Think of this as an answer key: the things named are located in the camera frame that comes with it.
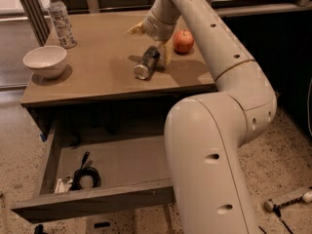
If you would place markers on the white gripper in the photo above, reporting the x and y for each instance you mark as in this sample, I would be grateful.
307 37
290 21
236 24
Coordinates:
157 29

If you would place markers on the silver blue redbull can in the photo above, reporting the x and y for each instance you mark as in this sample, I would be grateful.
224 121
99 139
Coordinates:
146 63

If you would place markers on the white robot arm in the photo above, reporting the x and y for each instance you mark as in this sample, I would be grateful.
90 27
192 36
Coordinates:
204 132

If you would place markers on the grey cabinet with tan top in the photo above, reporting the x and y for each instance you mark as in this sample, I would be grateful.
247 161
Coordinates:
101 66

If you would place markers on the open grey top drawer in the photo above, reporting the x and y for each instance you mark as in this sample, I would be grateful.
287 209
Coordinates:
131 164

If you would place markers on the red apple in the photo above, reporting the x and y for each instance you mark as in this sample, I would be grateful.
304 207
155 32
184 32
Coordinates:
183 41

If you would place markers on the clear plastic water bottle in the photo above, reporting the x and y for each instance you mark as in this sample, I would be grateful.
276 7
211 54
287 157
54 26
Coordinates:
60 19

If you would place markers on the white ceramic bowl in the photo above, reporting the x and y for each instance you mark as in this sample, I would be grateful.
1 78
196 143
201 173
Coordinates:
46 62

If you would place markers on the metal railing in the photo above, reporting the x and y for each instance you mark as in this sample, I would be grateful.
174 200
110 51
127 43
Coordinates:
293 16

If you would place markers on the small white packet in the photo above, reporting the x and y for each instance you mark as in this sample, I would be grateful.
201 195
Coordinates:
63 184

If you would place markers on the white power strip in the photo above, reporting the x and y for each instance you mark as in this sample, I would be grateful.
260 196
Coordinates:
302 194

